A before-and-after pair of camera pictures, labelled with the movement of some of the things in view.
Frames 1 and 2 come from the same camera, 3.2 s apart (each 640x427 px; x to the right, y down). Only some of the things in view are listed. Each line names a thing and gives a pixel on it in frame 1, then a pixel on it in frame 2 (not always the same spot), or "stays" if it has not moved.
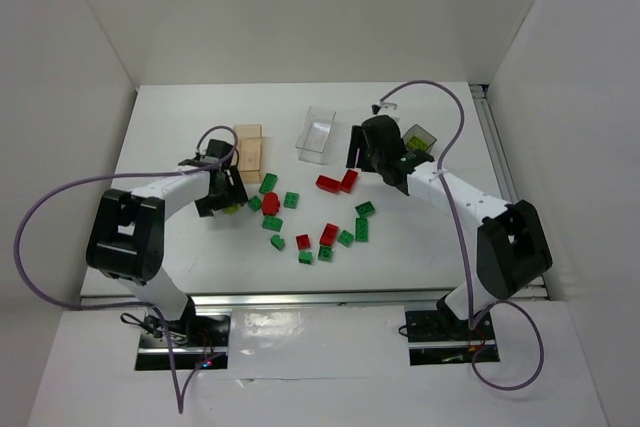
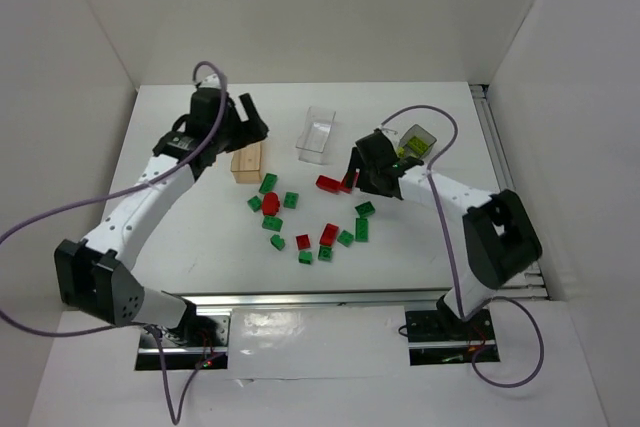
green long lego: [268, 184] stays
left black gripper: [220, 198] to [245, 128]
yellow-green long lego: [418, 143] stays
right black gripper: [360, 148] to [363, 167]
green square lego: [291, 200] stays
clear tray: [250, 152] stays
